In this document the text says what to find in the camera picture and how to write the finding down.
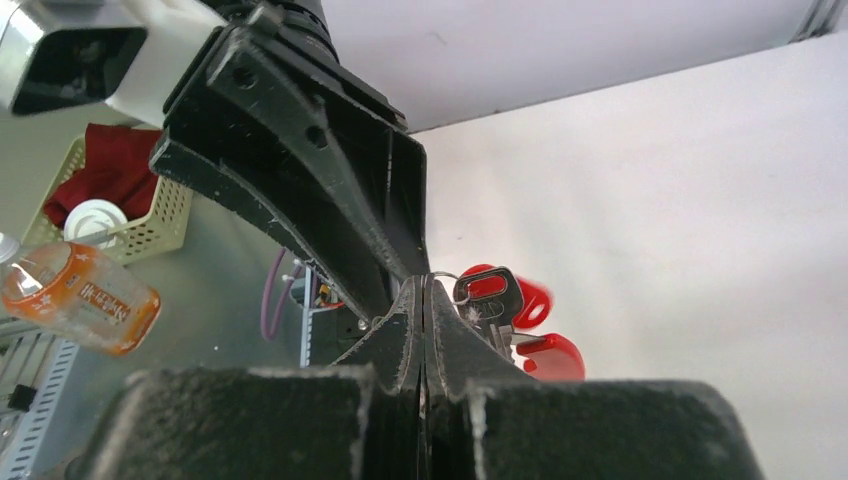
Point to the red tag key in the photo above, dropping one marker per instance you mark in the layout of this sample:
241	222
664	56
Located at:
501	306

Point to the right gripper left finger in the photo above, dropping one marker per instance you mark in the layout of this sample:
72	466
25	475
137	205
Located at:
358	418

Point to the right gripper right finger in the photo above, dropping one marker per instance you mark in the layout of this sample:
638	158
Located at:
489	420

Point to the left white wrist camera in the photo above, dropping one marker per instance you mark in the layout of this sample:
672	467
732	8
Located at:
129	55

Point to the white round lid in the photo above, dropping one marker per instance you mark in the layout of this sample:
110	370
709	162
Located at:
94	223

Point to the red cloth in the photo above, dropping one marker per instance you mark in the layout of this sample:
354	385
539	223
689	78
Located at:
116	169

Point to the left circuit board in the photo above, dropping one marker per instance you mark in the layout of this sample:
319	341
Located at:
314	293

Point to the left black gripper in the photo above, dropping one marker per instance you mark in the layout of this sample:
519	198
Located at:
272	68

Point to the orange label plastic bottle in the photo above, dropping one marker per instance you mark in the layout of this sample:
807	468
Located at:
79	293

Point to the red grey keyring holder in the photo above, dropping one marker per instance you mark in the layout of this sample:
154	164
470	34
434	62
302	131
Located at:
548	357

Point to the beige perforated basket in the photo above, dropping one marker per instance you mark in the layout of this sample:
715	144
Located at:
161	230

